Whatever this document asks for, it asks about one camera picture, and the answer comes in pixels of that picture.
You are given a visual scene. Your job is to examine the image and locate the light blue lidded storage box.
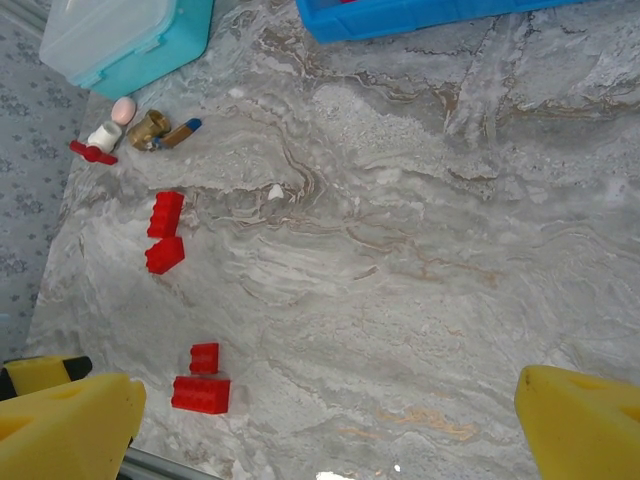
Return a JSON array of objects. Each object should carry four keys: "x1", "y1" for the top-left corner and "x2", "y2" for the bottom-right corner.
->
[{"x1": 38, "y1": 0, "x2": 216, "y2": 101}]

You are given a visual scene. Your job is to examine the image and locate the white valve with red handle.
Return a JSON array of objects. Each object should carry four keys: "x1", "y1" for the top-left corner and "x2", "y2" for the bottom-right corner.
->
[{"x1": 68, "y1": 122, "x2": 124, "y2": 166}]

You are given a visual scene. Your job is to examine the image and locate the wide aluminium front rail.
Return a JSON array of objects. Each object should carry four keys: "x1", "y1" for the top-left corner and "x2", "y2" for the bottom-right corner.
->
[{"x1": 119, "y1": 447, "x2": 221, "y2": 480}]

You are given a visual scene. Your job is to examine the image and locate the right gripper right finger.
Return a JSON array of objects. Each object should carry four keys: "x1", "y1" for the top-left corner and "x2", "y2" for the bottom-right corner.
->
[{"x1": 514, "y1": 364, "x2": 640, "y2": 480}]

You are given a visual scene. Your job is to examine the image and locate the brass pipe fitting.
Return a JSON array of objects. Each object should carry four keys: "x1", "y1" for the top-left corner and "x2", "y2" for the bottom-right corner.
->
[{"x1": 126, "y1": 109, "x2": 172, "y2": 151}]

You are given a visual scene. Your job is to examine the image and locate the small pink disc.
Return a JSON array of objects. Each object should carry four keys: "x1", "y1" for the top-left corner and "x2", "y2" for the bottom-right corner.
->
[{"x1": 111, "y1": 95, "x2": 137, "y2": 125}]

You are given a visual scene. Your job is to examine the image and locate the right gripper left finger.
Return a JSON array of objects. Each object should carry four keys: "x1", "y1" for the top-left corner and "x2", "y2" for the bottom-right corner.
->
[{"x1": 0, "y1": 355, "x2": 147, "y2": 480}]

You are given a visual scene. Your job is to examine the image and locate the aluminium frame post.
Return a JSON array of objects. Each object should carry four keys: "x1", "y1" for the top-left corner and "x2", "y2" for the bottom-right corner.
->
[{"x1": 0, "y1": 0, "x2": 51, "y2": 39}]

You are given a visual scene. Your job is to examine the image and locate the blue divided plastic bin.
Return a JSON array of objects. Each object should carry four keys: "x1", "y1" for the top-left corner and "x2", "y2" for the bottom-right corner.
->
[{"x1": 294, "y1": 0, "x2": 591, "y2": 45}]

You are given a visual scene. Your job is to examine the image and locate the small red lego brick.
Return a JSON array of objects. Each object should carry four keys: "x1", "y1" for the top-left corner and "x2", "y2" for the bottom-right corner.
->
[{"x1": 189, "y1": 342, "x2": 220, "y2": 375}]

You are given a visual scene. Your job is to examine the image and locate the brass rod with blue tip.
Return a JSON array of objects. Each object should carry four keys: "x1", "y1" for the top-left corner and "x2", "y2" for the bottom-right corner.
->
[{"x1": 158, "y1": 117, "x2": 203, "y2": 150}]

